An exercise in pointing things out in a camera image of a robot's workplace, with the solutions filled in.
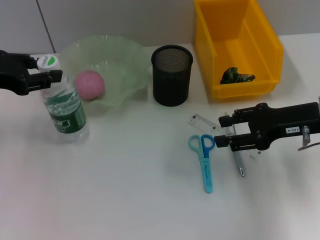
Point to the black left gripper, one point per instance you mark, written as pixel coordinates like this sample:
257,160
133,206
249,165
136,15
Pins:
12,72

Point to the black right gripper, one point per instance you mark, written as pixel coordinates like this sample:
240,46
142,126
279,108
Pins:
275,125

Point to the pink peach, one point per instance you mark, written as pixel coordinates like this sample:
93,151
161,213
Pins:
90,85

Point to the clear green-label water bottle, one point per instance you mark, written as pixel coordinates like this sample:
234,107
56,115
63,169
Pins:
67,117

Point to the green plastic wrapper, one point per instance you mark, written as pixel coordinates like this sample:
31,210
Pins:
235,76

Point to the clear plastic ruler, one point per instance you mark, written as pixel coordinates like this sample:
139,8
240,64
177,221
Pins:
205,123

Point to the grey ballpoint pen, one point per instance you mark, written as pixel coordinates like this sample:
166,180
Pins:
238,162

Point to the blue scissors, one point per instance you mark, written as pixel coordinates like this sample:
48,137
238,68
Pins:
207,172

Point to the black mesh pen holder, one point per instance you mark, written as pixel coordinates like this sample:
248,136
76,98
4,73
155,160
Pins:
172,82

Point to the translucent green fruit plate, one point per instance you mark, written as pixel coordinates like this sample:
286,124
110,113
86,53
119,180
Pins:
120,62

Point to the yellow plastic bin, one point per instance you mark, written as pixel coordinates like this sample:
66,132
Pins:
237,37

